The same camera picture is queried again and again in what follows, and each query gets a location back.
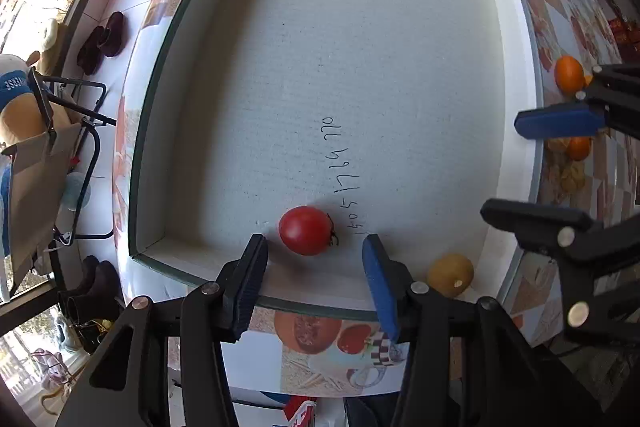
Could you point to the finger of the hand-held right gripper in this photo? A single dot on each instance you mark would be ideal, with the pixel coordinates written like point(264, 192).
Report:
point(540, 219)
point(555, 122)

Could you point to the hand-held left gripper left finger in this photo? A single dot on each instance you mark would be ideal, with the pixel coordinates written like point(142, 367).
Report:
point(248, 287)

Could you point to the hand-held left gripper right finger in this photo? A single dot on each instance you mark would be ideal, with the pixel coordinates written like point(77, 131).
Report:
point(380, 287)

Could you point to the olive yellow round fruit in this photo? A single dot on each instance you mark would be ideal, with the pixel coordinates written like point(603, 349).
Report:
point(450, 275)

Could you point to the red tomato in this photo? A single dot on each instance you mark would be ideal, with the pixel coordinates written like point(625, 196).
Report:
point(304, 230)

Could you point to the white tray green rim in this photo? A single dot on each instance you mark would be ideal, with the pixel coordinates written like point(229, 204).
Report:
point(375, 57)

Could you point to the stack of red gift boxes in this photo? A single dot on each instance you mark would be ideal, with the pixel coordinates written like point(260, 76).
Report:
point(625, 34)

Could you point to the dark cloth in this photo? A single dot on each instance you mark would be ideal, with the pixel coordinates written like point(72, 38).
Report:
point(370, 413)

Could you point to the black boot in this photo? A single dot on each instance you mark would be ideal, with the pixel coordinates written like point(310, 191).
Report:
point(89, 269)
point(106, 282)

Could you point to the teal plush ball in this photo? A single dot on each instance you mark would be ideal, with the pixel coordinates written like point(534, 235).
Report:
point(80, 192)

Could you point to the brown cardboard sheet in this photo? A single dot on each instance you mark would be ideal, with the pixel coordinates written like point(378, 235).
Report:
point(35, 197)

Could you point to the blue plush toy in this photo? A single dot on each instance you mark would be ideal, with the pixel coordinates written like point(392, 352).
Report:
point(4, 207)

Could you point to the black metal rack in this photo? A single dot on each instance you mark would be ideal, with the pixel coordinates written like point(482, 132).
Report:
point(70, 81)

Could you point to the dark brown slipper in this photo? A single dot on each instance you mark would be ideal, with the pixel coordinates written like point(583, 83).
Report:
point(112, 34)
point(90, 52)

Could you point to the plush bear blue shirt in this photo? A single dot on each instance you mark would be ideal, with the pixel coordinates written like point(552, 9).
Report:
point(20, 107)

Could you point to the beige plush toy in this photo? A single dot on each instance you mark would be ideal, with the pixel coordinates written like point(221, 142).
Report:
point(50, 37)

